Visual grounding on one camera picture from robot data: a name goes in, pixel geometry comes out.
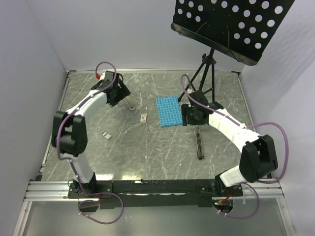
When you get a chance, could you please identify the small staple box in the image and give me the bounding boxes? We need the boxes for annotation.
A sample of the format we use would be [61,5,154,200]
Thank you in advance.
[140,113,147,123]

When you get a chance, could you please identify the black perforated music stand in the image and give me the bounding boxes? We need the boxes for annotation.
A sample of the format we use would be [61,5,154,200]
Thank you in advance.
[170,0,296,111]

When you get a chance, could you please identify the aluminium frame rail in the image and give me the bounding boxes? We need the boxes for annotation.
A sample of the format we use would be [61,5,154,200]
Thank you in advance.
[14,181,296,236]

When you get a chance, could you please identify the black beige stapler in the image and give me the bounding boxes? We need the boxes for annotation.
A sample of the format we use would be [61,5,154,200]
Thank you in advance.
[195,125,204,160]

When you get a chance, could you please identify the blue studded building plate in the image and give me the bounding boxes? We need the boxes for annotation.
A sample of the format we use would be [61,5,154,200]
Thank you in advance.
[156,96,183,127]

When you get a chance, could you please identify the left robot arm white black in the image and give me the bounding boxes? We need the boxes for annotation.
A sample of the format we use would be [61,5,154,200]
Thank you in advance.
[51,71,130,198]

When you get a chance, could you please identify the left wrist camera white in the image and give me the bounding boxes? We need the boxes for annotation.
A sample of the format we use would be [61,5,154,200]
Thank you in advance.
[95,73,105,80]

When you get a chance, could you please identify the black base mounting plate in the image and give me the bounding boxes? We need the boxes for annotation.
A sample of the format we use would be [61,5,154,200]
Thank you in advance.
[68,179,243,209]

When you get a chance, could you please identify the grey staple strips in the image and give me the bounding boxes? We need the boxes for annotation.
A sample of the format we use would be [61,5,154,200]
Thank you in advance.
[102,131,112,140]

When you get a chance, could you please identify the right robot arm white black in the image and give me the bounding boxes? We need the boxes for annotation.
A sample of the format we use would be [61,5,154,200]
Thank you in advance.
[182,89,278,196]

